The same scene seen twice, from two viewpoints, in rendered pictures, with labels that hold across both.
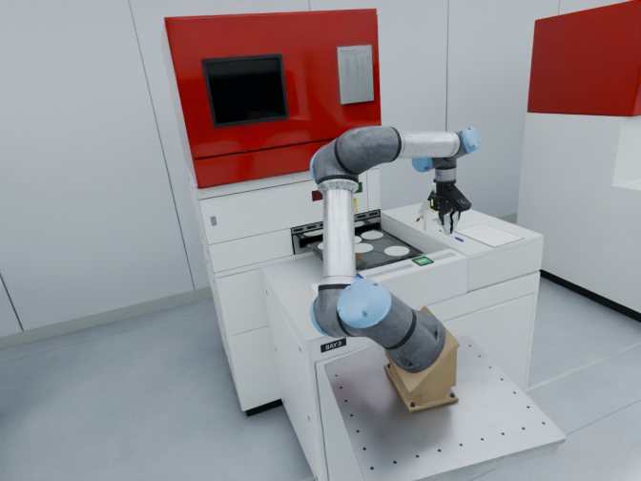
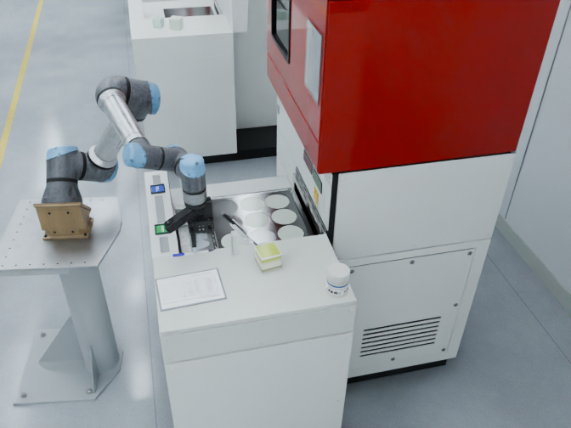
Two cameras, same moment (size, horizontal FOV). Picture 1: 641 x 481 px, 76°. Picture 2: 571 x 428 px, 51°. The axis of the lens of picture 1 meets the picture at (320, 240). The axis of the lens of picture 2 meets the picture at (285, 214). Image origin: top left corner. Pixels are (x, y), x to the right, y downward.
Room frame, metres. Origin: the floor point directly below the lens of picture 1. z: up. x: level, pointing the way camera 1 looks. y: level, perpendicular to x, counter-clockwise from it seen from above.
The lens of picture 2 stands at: (1.86, -1.98, 2.32)
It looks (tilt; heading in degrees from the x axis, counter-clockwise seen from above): 37 degrees down; 95
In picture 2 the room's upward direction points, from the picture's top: 1 degrees clockwise
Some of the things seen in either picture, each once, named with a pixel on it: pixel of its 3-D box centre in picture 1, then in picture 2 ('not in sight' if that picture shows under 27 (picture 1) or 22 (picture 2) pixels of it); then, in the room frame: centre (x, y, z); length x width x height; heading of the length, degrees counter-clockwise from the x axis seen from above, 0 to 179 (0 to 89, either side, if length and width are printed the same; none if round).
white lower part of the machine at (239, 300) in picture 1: (291, 302); (364, 261); (2.08, 0.20, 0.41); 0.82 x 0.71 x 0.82; 109
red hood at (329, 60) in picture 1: (266, 97); (387, 37); (2.05, 0.19, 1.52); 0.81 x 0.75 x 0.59; 109
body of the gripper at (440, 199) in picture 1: (444, 195); (199, 215); (1.45, -0.47, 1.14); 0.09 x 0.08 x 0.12; 20
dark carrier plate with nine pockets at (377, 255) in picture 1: (361, 248); (257, 220); (1.60, -0.17, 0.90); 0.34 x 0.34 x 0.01; 19
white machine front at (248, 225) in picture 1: (298, 216); (301, 161); (1.75, 0.09, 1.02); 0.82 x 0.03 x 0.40; 109
